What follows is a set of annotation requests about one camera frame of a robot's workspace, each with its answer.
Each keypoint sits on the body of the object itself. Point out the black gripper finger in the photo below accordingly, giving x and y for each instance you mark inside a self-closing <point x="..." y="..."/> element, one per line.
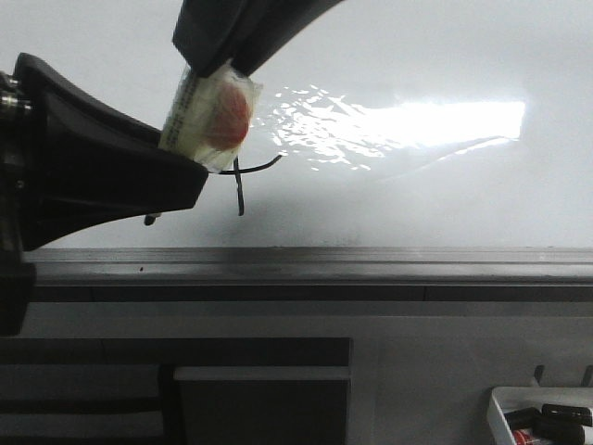
<point x="246" y="34"/>

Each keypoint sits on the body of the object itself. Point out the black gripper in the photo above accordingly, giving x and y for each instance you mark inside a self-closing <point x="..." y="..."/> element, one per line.
<point x="70" y="162"/>

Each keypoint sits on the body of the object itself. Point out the white black whiteboard marker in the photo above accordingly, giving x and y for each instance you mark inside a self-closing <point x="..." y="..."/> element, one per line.
<point x="209" y="119"/>

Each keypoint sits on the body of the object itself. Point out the black chair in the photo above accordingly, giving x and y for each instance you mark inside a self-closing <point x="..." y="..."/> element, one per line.
<point x="175" y="391"/>

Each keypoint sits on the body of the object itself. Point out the white marker tray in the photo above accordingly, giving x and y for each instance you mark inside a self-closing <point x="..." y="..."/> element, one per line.
<point x="509" y="399"/>

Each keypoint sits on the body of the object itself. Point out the red marker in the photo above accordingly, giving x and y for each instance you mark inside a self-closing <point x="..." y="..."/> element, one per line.
<point x="520" y="423"/>

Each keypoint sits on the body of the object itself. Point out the black capped marker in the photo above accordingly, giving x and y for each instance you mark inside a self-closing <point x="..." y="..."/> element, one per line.
<point x="564" y="424"/>

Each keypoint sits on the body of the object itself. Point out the grey aluminium whiteboard tray rail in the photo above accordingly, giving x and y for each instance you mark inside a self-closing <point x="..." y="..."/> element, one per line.
<point x="405" y="274"/>

